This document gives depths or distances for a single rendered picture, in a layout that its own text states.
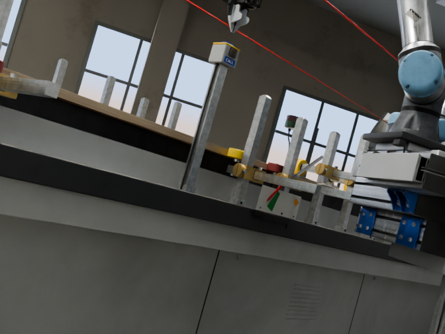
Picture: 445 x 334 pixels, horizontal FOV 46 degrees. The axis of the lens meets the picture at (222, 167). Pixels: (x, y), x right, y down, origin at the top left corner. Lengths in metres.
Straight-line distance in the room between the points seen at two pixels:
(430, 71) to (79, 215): 1.07
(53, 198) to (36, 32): 5.01
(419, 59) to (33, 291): 1.36
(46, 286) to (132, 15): 4.99
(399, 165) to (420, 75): 0.30
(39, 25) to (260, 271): 4.64
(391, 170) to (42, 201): 0.94
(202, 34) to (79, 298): 5.03
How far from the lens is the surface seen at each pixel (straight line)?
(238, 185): 1.96
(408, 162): 1.35
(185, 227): 1.83
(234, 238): 2.01
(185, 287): 2.20
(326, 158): 2.36
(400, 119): 1.69
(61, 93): 1.66
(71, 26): 6.45
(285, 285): 2.68
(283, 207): 2.15
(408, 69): 1.56
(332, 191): 2.06
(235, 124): 6.53
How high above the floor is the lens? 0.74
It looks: 2 degrees up
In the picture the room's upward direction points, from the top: 16 degrees clockwise
